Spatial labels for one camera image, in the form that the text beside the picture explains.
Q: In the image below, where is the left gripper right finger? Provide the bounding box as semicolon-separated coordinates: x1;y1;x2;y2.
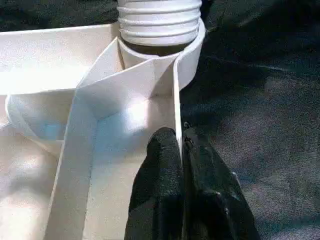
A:
181;121;255;240

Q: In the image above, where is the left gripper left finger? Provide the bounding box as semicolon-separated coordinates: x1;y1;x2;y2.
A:
126;126;186;240

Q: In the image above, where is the white plastic table top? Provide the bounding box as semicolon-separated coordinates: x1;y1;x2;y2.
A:
0;18;208;240

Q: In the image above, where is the white plastic table leg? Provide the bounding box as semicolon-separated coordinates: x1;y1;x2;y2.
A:
115;0;203;48

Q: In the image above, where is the black work mat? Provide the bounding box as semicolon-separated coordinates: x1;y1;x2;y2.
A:
0;0;320;240

